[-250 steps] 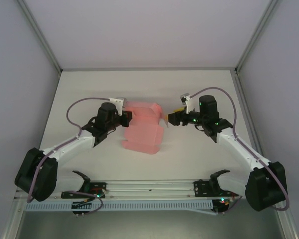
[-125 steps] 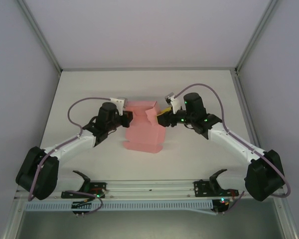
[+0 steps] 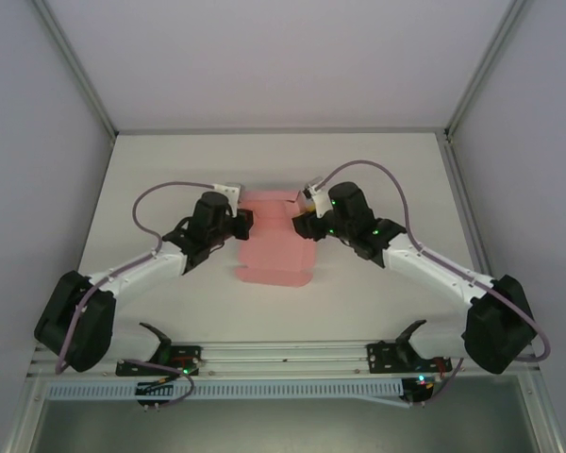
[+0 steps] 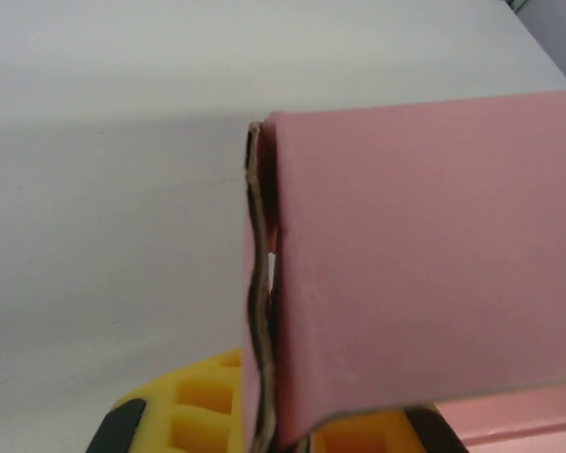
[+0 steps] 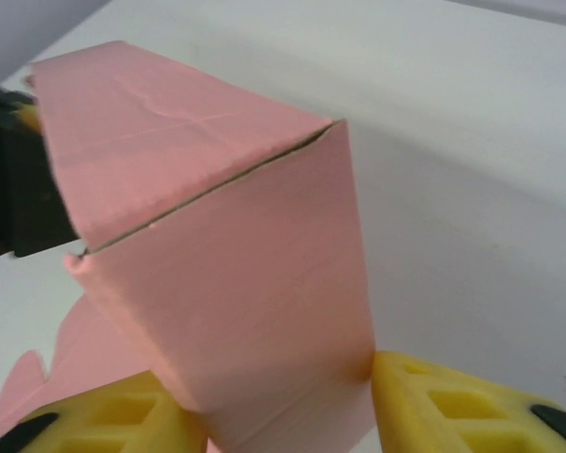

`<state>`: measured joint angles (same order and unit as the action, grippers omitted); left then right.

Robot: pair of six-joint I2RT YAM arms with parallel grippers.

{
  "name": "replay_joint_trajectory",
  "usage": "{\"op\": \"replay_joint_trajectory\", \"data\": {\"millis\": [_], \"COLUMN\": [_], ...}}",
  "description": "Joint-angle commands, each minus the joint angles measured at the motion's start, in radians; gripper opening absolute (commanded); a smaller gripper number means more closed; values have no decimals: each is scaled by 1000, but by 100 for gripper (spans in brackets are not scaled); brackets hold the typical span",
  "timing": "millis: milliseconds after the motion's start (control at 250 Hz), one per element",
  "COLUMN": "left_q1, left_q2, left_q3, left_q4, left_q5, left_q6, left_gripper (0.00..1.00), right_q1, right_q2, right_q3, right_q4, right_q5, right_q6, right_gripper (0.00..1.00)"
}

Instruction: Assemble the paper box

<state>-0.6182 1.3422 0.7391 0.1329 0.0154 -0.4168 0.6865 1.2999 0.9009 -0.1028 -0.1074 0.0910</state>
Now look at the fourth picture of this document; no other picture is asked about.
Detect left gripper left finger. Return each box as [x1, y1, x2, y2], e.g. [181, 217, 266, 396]
[88, 347, 245, 453]

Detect pink cardboard box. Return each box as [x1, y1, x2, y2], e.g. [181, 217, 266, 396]
[239, 87, 566, 453]

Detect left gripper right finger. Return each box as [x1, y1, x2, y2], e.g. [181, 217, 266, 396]
[306, 404, 471, 453]

